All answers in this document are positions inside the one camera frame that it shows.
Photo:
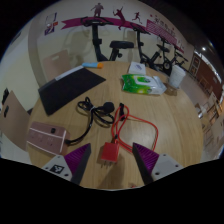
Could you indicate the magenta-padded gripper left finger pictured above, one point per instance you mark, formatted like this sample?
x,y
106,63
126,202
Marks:
x,y
78,160

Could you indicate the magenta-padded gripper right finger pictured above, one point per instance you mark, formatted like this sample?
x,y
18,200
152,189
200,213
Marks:
x,y
146,159

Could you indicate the red charger block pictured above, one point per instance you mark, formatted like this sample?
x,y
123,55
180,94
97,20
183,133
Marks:
x,y
110,152

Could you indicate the pink power strip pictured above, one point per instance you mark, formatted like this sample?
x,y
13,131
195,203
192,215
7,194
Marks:
x,y
46,137

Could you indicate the black mouse pad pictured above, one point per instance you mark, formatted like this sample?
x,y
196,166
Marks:
x,y
68,91

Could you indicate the brown round coaster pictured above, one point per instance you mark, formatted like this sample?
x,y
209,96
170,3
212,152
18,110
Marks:
x,y
170,90

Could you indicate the green wet wipes pack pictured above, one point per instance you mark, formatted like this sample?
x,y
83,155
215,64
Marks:
x,y
141,84

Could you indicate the group of wooden chairs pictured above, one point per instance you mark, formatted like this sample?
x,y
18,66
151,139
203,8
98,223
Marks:
x,y
211,115

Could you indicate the white paper cup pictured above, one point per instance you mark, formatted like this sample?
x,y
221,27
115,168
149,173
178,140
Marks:
x,y
176,76

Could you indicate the white flat box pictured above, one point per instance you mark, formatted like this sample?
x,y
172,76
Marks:
x,y
137,68

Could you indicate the blue and orange tube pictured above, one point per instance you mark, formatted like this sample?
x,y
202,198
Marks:
x,y
92,65

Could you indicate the black exercise bike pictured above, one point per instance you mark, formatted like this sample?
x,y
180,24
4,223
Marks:
x,y
143,55
96,40
176,60

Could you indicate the round ceiling light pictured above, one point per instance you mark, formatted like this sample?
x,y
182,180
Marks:
x,y
204,48

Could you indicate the purple wall poster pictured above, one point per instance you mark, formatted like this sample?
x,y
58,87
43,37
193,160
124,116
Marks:
x,y
48,31

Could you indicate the white framed wall poster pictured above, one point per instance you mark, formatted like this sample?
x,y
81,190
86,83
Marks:
x,y
52,19

